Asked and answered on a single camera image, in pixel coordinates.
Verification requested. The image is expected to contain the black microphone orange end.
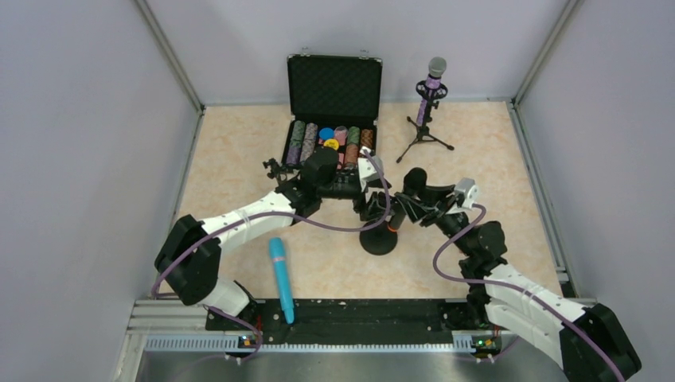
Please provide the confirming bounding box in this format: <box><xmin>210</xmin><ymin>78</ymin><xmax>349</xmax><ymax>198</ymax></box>
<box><xmin>388</xmin><ymin>167</ymin><xmax>427</xmax><ymax>232</ymax></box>

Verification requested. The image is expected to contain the round base clamp stand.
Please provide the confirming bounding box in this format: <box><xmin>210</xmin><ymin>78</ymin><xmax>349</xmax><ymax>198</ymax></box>
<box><xmin>359</xmin><ymin>216</ymin><xmax>400</xmax><ymax>255</ymax></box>

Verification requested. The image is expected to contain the shock mount tripod stand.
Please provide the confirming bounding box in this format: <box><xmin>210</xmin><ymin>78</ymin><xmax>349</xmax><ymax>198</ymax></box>
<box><xmin>396</xmin><ymin>75</ymin><xmax>455</xmax><ymax>163</ymax></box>

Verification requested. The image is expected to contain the purple glitter microphone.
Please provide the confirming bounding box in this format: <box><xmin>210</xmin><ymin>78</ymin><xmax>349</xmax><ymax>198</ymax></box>
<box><xmin>416</xmin><ymin>57</ymin><xmax>447</xmax><ymax>125</ymax></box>

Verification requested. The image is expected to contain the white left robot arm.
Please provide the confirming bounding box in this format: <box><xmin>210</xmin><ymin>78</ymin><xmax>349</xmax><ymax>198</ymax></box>
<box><xmin>151</xmin><ymin>146</ymin><xmax>390</xmax><ymax>317</ymax></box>

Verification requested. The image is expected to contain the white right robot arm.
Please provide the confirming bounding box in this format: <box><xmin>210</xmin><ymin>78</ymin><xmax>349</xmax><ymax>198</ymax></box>
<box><xmin>395</xmin><ymin>186</ymin><xmax>642</xmax><ymax>381</ymax></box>

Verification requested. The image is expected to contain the small black tripod stand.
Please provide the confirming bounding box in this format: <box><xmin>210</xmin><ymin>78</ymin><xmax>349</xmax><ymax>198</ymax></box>
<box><xmin>263</xmin><ymin>158</ymin><xmax>299</xmax><ymax>187</ymax></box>

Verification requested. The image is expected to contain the pink poker chip stack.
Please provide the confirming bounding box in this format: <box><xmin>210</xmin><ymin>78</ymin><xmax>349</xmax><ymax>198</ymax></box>
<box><xmin>343</xmin><ymin>144</ymin><xmax>359</xmax><ymax>170</ymax></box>

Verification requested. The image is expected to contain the yellow big blind button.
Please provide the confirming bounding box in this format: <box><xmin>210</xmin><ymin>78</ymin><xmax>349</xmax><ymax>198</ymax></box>
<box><xmin>323</xmin><ymin>138</ymin><xmax>340</xmax><ymax>150</ymax></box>

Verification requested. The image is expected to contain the green poker chip stack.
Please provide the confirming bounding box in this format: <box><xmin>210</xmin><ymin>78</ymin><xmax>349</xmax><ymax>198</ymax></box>
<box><xmin>346</xmin><ymin>126</ymin><xmax>361</xmax><ymax>146</ymax></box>

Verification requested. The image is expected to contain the orange black chip stack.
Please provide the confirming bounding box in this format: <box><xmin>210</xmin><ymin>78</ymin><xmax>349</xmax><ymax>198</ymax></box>
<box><xmin>360</xmin><ymin>129</ymin><xmax>374</xmax><ymax>150</ymax></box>

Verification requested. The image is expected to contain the blue dealer button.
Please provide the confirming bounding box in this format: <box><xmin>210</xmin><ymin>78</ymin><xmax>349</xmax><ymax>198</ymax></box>
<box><xmin>318</xmin><ymin>127</ymin><xmax>334</xmax><ymax>141</ymax></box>

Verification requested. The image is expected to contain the purple poker chip stack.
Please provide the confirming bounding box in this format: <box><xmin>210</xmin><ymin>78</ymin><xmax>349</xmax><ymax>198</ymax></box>
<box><xmin>285</xmin><ymin>146</ymin><xmax>302</xmax><ymax>166</ymax></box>

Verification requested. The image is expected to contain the teal microphone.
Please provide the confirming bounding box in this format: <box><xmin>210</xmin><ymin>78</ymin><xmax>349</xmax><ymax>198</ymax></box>
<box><xmin>268</xmin><ymin>237</ymin><xmax>295</xmax><ymax>325</ymax></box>

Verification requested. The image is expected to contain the black poker chip case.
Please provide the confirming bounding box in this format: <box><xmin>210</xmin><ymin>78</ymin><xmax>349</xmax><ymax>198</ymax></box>
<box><xmin>282</xmin><ymin>54</ymin><xmax>383</xmax><ymax>170</ymax></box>

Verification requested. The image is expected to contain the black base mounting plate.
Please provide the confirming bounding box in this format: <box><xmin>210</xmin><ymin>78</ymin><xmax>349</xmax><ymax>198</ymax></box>
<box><xmin>204</xmin><ymin>298</ymin><xmax>521</xmax><ymax>348</ymax></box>

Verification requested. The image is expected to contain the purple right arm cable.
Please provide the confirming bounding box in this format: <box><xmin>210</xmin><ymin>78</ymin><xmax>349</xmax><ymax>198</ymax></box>
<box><xmin>432</xmin><ymin>204</ymin><xmax>629</xmax><ymax>382</ymax></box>

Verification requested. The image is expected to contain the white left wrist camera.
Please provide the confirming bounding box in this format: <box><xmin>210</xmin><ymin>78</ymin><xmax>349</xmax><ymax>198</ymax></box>
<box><xmin>357</xmin><ymin>146</ymin><xmax>385</xmax><ymax>194</ymax></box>

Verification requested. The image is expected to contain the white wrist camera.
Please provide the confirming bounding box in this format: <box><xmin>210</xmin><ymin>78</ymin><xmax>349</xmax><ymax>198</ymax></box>
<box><xmin>357</xmin><ymin>146</ymin><xmax>385</xmax><ymax>194</ymax></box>
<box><xmin>454</xmin><ymin>177</ymin><xmax>480</xmax><ymax>212</ymax></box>

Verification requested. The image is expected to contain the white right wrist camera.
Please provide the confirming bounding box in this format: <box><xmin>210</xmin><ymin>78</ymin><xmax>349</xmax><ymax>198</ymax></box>
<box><xmin>454</xmin><ymin>177</ymin><xmax>480</xmax><ymax>212</ymax></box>

